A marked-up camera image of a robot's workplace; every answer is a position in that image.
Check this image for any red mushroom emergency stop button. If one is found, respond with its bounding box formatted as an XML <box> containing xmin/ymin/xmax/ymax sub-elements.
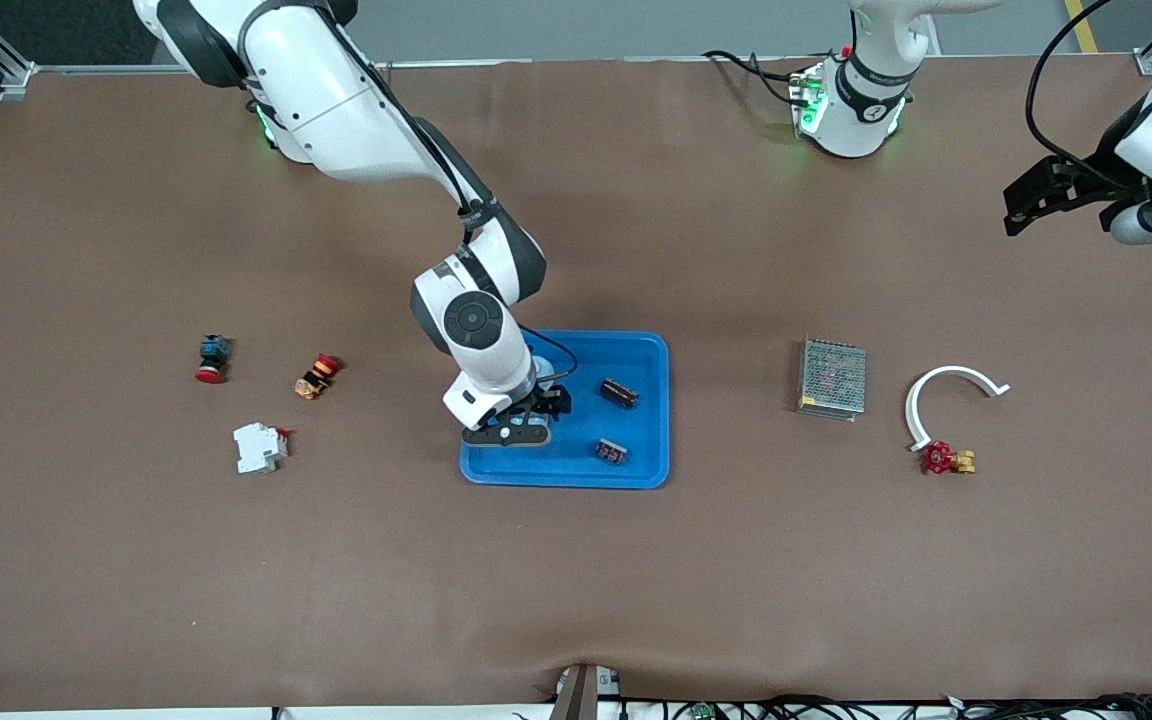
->
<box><xmin>195</xmin><ymin>334</ymin><xmax>233</xmax><ymax>385</ymax></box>

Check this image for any white curved plastic clamp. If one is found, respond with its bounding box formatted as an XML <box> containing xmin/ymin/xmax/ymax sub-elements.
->
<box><xmin>903</xmin><ymin>365</ymin><xmax>1012</xmax><ymax>453</ymax></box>

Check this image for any black tangled cable bundle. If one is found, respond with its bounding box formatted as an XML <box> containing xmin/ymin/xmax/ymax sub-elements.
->
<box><xmin>616</xmin><ymin>693</ymin><xmax>1152</xmax><ymax>720</ymax></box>

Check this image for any grey metal table clamp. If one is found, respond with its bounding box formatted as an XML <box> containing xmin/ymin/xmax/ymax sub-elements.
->
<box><xmin>548</xmin><ymin>662</ymin><xmax>623</xmax><ymax>720</ymax></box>

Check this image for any red yellow push button switch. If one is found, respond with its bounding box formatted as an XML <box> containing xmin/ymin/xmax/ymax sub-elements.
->
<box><xmin>294</xmin><ymin>353</ymin><xmax>341</xmax><ymax>401</ymax></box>

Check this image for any blue plastic tray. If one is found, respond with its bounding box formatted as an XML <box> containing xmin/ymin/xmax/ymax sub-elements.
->
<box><xmin>460</xmin><ymin>329</ymin><xmax>671</xmax><ymax>490</ymax></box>

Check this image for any brass valve with red handle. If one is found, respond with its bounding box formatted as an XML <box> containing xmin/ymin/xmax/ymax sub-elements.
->
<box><xmin>921</xmin><ymin>440</ymin><xmax>978</xmax><ymax>477</ymax></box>

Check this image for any brown table mat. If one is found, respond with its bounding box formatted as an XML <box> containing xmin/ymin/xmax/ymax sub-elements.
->
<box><xmin>0</xmin><ymin>55</ymin><xmax>1152</xmax><ymax>713</ymax></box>

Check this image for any metal mesh power supply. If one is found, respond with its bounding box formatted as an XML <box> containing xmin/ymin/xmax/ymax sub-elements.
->
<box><xmin>796</xmin><ymin>337</ymin><xmax>869</xmax><ymax>423</ymax></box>

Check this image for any white circuit breaker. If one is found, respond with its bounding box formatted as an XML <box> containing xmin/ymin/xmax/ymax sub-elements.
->
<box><xmin>233</xmin><ymin>422</ymin><xmax>291</xmax><ymax>476</ymax></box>

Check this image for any black left base cable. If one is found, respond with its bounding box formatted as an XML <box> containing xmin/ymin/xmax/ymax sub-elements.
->
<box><xmin>702</xmin><ymin>48</ymin><xmax>809</xmax><ymax>109</ymax></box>

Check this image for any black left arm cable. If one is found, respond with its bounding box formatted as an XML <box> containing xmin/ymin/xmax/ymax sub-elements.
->
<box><xmin>1026</xmin><ymin>0</ymin><xmax>1137</xmax><ymax>176</ymax></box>

